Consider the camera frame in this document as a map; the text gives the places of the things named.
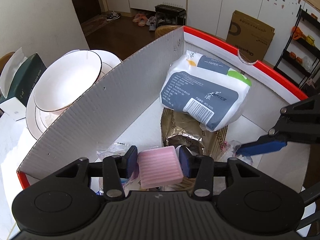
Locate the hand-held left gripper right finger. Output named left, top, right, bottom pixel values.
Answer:
left=179, top=145, right=277, bottom=202

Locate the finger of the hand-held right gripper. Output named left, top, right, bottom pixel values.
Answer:
left=296, top=187, right=320, bottom=230
left=236, top=96, right=320, bottom=157

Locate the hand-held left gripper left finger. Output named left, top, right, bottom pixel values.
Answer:
left=41, top=145, right=138, bottom=202

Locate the small clear zip bag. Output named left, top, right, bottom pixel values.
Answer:
left=96, top=141, right=131, bottom=161

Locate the blueberry pastry packet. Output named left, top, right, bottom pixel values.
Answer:
left=96, top=171, right=140, bottom=197

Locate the pink ribbed foam block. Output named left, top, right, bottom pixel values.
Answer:
left=137, top=145, right=184, bottom=189

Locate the clear plastic bag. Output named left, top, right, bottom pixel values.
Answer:
left=224, top=140, right=254, bottom=167

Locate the gold foil packet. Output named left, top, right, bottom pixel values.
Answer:
left=160, top=107, right=229, bottom=161

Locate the red cardboard box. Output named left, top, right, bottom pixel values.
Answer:
left=16, top=25, right=310, bottom=197

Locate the white and navy tissue pack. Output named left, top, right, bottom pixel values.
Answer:
left=160, top=50, right=252, bottom=132

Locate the black metal storage rack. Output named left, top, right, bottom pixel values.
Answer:
left=274, top=5, right=320, bottom=91

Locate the white gold-rimmed plate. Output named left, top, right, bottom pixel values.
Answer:
left=26, top=90, right=50, bottom=141
left=35, top=49, right=123, bottom=131

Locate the white gold-rimmed bowl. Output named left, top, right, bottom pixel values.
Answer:
left=34, top=50, right=102, bottom=112

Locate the brown cardboard box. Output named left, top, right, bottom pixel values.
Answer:
left=226, top=10, right=275, bottom=61

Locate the green and white tissue box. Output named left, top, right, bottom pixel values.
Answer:
left=0, top=47, right=48, bottom=122

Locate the grey shoe pair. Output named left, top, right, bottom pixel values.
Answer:
left=146, top=16, right=158, bottom=32

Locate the pink slipper pair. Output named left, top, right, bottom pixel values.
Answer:
left=132, top=14, right=148, bottom=27

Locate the dark sneaker pair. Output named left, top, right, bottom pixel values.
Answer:
left=106, top=11, right=122, bottom=22

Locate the black shoe rack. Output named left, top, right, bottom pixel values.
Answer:
left=154, top=4, right=187, bottom=27

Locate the white stickered cabinet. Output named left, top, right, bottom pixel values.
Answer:
left=186, top=0, right=316, bottom=63

